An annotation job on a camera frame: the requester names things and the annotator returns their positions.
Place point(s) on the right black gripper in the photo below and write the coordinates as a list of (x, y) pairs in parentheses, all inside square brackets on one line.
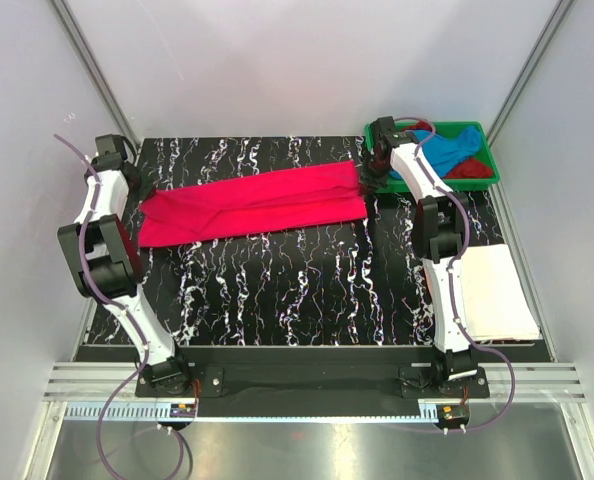
[(368, 184)]

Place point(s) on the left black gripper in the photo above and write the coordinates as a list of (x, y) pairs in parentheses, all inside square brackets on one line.
[(146, 190)]

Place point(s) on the pink t shirt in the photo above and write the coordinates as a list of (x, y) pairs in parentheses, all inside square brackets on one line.
[(264, 203)]

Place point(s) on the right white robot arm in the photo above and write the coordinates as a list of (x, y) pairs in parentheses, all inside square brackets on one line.
[(440, 237)]

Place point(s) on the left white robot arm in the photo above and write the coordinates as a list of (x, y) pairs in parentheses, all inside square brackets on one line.
[(105, 265)]

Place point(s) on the blue t shirt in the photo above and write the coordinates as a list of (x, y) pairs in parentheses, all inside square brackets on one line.
[(446, 153)]

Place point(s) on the green plastic bin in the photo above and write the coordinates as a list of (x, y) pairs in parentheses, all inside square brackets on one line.
[(476, 184)]

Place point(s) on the dark red t shirt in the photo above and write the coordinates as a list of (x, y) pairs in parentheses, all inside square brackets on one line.
[(474, 167)]

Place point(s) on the black marble pattern mat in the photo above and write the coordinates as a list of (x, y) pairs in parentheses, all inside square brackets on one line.
[(355, 283)]

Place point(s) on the folded white t shirt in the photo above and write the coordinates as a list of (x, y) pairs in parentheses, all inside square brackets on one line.
[(495, 305)]

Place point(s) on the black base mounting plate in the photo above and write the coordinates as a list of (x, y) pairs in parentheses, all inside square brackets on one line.
[(284, 383)]

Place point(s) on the aluminium front rail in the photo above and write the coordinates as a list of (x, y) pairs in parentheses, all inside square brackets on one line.
[(534, 382)]

